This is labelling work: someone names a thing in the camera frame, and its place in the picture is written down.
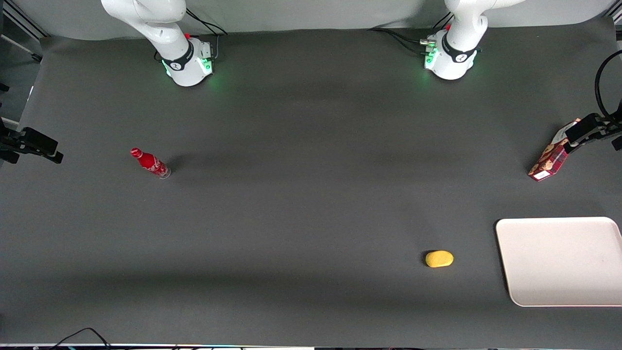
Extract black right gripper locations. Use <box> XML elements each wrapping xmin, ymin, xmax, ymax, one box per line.
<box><xmin>0</xmin><ymin>118</ymin><xmax>64</xmax><ymax>164</ymax></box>

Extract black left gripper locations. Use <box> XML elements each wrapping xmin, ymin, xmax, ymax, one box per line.
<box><xmin>565</xmin><ymin>100</ymin><xmax>622</xmax><ymax>151</ymax></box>

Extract red cookie box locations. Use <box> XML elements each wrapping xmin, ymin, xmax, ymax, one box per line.
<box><xmin>528</xmin><ymin>118</ymin><xmax>583</xmax><ymax>182</ymax></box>

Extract white rectangular tray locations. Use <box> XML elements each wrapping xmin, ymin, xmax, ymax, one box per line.
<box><xmin>495</xmin><ymin>217</ymin><xmax>622</xmax><ymax>307</ymax></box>

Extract red cola bottle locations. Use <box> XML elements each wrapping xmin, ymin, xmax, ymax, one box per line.
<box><xmin>130</xmin><ymin>148</ymin><xmax>172</xmax><ymax>180</ymax></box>

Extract yellow oval sponge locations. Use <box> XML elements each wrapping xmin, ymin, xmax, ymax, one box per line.
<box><xmin>425</xmin><ymin>250</ymin><xmax>455</xmax><ymax>268</ymax></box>

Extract dark grey table cover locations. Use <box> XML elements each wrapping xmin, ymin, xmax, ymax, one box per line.
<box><xmin>0</xmin><ymin>17</ymin><xmax>622</xmax><ymax>349</ymax></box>

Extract black left arm hanging cable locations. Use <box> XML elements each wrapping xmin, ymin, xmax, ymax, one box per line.
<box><xmin>595</xmin><ymin>49</ymin><xmax>622</xmax><ymax>120</ymax></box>

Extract metal frame rail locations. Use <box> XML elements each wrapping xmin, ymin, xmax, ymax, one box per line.
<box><xmin>0</xmin><ymin>0</ymin><xmax>50</xmax><ymax>64</ymax></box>

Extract black cable at table edge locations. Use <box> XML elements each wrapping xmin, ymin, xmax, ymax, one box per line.
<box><xmin>48</xmin><ymin>327</ymin><xmax>113</xmax><ymax>350</ymax></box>

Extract black left arm base cable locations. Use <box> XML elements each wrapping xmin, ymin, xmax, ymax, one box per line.
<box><xmin>368</xmin><ymin>12</ymin><xmax>455</xmax><ymax>55</ymax></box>

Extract black arm base cable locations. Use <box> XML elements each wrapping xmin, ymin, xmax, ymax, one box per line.
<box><xmin>154</xmin><ymin>7</ymin><xmax>229</xmax><ymax>63</ymax></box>
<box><xmin>368</xmin><ymin>12</ymin><xmax>455</xmax><ymax>55</ymax></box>

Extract black right arm base cable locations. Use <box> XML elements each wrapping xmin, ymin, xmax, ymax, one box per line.
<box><xmin>154</xmin><ymin>7</ymin><xmax>229</xmax><ymax>63</ymax></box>

